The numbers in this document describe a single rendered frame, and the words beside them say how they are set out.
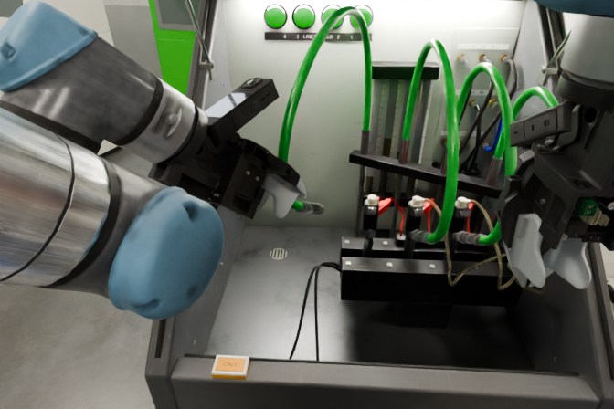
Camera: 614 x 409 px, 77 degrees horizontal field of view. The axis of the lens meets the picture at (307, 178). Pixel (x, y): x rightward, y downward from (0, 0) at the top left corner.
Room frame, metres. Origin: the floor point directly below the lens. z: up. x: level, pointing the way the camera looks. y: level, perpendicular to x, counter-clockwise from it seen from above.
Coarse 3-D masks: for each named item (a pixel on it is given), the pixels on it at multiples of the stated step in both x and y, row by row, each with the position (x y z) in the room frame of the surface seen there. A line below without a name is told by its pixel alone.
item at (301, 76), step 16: (336, 16) 0.59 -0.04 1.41; (320, 32) 0.56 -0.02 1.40; (368, 48) 0.75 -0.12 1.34; (304, 64) 0.51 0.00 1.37; (368, 64) 0.76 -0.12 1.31; (304, 80) 0.50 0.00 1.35; (368, 80) 0.77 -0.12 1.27; (368, 96) 0.78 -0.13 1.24; (288, 112) 0.47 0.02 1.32; (368, 112) 0.78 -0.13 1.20; (288, 128) 0.46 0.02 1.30; (368, 128) 0.78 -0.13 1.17; (288, 144) 0.45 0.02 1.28
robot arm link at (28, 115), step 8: (0, 104) 0.27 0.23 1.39; (8, 104) 0.27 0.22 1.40; (16, 112) 0.26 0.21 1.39; (24, 112) 0.26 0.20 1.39; (32, 112) 0.27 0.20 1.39; (32, 120) 0.26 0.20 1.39; (40, 120) 0.26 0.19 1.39; (48, 120) 0.27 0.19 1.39; (48, 128) 0.26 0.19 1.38; (56, 128) 0.27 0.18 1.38; (64, 128) 0.27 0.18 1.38; (64, 136) 0.27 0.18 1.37; (72, 136) 0.27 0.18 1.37; (80, 136) 0.27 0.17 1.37; (80, 144) 0.27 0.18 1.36; (88, 144) 0.28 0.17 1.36; (96, 144) 0.29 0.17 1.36; (96, 152) 0.29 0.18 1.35
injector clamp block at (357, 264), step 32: (352, 256) 0.60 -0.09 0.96; (384, 256) 0.60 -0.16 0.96; (416, 256) 0.60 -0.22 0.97; (480, 256) 0.59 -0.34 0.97; (352, 288) 0.54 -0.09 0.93; (384, 288) 0.54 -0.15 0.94; (416, 288) 0.53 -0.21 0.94; (448, 288) 0.53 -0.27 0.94; (480, 288) 0.53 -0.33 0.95; (512, 288) 0.52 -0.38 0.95; (416, 320) 0.53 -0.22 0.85; (448, 320) 0.53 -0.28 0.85
